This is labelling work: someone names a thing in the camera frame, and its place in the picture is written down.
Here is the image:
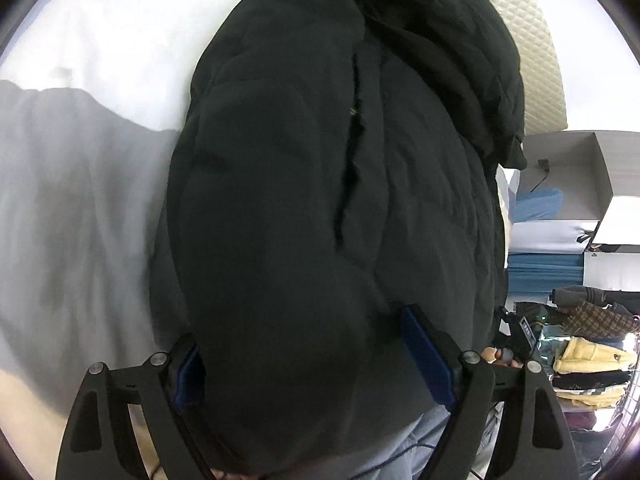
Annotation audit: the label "black puffer jacket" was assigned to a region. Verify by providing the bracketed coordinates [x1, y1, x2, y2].
[150, 0, 528, 480]

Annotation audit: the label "person's jeans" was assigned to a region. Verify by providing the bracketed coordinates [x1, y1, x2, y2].
[350, 400, 501, 480]

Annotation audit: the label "yellow fleece garment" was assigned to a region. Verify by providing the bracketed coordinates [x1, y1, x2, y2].
[552, 337, 638, 376]

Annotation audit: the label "dark grey garment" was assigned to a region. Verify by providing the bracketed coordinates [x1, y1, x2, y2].
[550, 285, 621, 309]

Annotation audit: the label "teal curtain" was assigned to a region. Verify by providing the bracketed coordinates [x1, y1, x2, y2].
[507, 252, 586, 287]

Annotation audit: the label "cream quilted headboard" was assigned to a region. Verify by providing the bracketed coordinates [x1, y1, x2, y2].
[457, 0, 571, 136]

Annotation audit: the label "blue towel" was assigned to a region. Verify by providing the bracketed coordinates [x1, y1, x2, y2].
[515, 187, 563, 222]

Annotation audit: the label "person's right hand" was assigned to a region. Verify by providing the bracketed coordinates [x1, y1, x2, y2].
[480, 345, 521, 368]

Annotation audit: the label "brown plaid garment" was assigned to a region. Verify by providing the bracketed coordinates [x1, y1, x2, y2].
[565, 300, 640, 339]

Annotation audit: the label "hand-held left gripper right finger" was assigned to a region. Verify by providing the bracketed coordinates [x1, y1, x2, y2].
[398, 302, 583, 480]

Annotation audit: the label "pale yellow folded garment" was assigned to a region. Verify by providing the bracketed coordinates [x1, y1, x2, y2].
[555, 386, 634, 409]

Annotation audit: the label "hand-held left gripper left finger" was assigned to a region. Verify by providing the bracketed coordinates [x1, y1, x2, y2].
[55, 332, 226, 480]

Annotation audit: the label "black folded garment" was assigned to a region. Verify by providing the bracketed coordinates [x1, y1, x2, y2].
[552, 372, 632, 392]

